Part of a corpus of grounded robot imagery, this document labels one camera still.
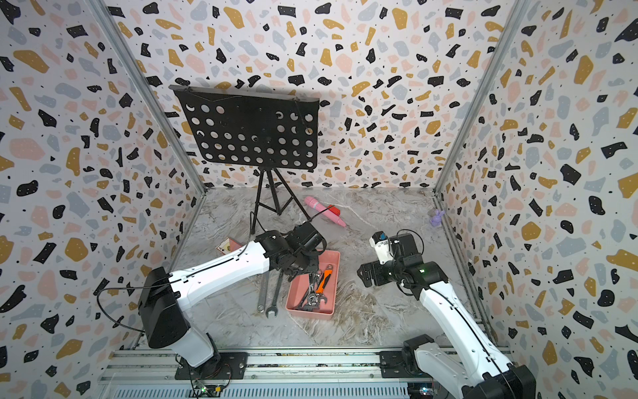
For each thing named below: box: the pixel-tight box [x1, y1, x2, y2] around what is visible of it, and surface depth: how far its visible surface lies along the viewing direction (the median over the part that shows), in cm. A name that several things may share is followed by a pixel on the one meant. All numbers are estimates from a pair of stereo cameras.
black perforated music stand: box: [168, 85, 320, 234], surface depth 78 cm
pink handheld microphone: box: [304, 196, 347, 228], surface depth 115 cm
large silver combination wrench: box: [265, 269, 284, 319], surface depth 89 cm
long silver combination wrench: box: [256, 270, 270, 314], surface depth 89 cm
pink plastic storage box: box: [285, 249, 342, 321], surface depth 89 cm
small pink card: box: [215, 236, 243, 256], surface depth 102 cm
